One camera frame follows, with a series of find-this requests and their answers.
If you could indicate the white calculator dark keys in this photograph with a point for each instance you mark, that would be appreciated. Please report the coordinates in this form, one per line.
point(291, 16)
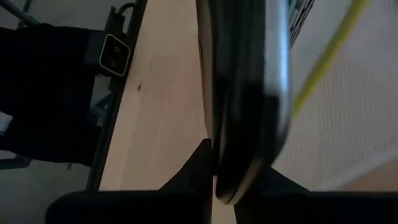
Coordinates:
point(242, 93)

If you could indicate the black table-level camera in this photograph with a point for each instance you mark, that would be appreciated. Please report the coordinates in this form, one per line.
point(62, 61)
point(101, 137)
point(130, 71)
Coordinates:
point(114, 55)

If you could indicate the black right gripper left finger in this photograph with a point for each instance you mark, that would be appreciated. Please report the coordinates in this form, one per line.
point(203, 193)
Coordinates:
point(140, 207)

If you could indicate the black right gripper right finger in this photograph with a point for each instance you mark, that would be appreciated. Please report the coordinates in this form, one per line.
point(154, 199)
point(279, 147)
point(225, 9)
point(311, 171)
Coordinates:
point(311, 208)

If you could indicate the large black bulky object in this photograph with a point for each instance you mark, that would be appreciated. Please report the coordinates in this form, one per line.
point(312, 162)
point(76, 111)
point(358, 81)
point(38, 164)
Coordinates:
point(46, 93)

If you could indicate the white mesh pouch yellow trim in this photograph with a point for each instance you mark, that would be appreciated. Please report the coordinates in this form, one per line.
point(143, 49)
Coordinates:
point(348, 109)

